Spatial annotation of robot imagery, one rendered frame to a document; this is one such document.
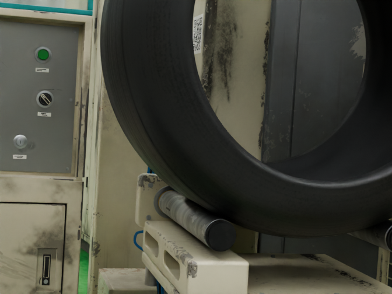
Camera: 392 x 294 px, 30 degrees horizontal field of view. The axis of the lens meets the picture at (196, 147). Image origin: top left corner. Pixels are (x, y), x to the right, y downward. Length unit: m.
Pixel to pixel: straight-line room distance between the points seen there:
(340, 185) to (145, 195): 0.43
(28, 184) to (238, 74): 0.56
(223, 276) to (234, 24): 0.55
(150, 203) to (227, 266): 0.35
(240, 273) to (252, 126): 0.44
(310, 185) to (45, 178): 0.79
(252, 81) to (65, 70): 0.49
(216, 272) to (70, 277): 0.73
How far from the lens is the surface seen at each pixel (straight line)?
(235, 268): 1.04
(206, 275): 1.03
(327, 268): 1.35
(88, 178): 5.25
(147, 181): 1.34
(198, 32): 1.44
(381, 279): 1.58
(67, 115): 1.71
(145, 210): 1.35
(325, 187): 1.04
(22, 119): 1.71
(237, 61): 1.40
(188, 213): 1.14
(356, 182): 1.06
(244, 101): 1.41
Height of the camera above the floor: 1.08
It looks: 3 degrees down
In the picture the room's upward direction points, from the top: 4 degrees clockwise
